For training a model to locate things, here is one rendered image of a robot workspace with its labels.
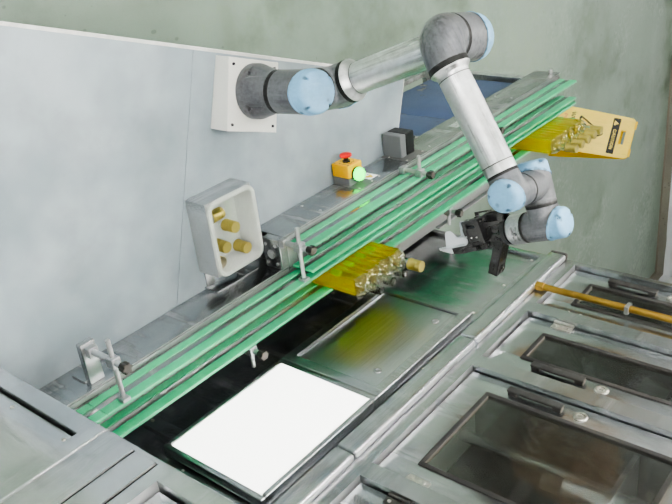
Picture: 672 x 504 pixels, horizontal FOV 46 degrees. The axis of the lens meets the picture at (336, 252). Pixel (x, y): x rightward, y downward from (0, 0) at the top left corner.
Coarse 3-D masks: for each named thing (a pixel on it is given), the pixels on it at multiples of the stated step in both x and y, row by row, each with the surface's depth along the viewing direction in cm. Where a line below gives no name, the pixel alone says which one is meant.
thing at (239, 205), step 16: (240, 192) 217; (208, 208) 210; (224, 208) 224; (240, 208) 226; (256, 208) 223; (208, 224) 212; (240, 224) 229; (256, 224) 225; (256, 240) 228; (224, 256) 227; (240, 256) 227; (256, 256) 227; (224, 272) 219
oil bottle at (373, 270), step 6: (348, 258) 240; (354, 258) 240; (342, 264) 237; (348, 264) 237; (354, 264) 236; (360, 264) 236; (366, 264) 235; (372, 264) 235; (360, 270) 233; (366, 270) 232; (372, 270) 232; (378, 270) 233; (372, 276) 232; (372, 282) 232; (378, 282) 233
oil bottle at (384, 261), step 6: (354, 252) 243; (360, 252) 243; (366, 252) 242; (372, 252) 242; (360, 258) 240; (366, 258) 239; (372, 258) 238; (378, 258) 238; (384, 258) 237; (390, 258) 238; (378, 264) 236; (384, 264) 235; (390, 264) 236; (384, 270) 236
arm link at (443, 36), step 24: (432, 24) 180; (456, 24) 179; (432, 48) 177; (456, 48) 177; (432, 72) 179; (456, 72) 177; (456, 96) 177; (480, 96) 177; (480, 120) 176; (480, 144) 176; (504, 144) 176; (504, 168) 175; (504, 192) 173; (528, 192) 176
